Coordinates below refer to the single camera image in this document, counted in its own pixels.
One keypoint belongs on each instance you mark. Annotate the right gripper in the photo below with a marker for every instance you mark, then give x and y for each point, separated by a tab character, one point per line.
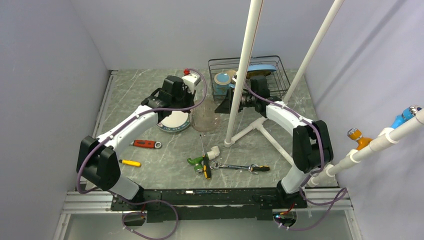
225	106

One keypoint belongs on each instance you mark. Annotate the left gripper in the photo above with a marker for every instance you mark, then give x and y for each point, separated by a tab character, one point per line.
190	96

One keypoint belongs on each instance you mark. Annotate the brown glass plate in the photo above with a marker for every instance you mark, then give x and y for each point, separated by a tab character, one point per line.
203	118

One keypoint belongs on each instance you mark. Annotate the green rimmed white plate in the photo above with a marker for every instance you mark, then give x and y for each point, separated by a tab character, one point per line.
177	122

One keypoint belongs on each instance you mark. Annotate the blue butterfly mug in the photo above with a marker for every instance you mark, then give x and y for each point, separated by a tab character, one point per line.
223	81

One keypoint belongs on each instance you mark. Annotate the white ceramic bowl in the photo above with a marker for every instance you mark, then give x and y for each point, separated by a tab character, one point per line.
231	73

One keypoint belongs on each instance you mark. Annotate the blue plate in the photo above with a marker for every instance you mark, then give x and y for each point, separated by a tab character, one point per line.
261	67

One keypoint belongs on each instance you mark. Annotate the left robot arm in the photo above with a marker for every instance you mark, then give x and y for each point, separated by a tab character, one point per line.
98	158

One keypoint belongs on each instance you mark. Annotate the white pvc elbow fitting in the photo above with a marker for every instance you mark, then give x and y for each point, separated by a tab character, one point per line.
213	153

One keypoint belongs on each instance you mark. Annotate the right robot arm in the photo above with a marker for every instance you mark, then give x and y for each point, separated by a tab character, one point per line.
311	144

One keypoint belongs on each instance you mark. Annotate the black yellow screwdriver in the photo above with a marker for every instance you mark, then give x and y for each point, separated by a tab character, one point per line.
205	159

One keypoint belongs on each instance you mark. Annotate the green pipe fitting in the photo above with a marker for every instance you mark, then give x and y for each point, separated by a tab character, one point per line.
197	164

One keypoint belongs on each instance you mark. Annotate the steel ratchet wrench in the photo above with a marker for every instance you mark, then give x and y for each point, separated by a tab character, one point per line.
253	168

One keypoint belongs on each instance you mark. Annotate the small yellow screwdriver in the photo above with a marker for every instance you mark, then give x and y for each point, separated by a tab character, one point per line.
130	163

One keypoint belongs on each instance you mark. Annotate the orange valve knob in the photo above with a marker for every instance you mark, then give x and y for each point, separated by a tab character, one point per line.
356	135

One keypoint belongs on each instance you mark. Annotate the blue valve knob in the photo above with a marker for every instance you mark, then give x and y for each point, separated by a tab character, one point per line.
406	115

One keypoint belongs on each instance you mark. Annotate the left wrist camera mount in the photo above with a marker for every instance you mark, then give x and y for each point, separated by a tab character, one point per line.
191	80

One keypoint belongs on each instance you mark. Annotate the red handled adjustable wrench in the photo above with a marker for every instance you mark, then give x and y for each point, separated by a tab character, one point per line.
148	144

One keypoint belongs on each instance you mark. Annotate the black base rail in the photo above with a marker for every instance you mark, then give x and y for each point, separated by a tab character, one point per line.
258	203

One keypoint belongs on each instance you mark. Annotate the white pvc pipe frame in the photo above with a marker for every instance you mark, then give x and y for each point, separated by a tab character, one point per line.
388	136

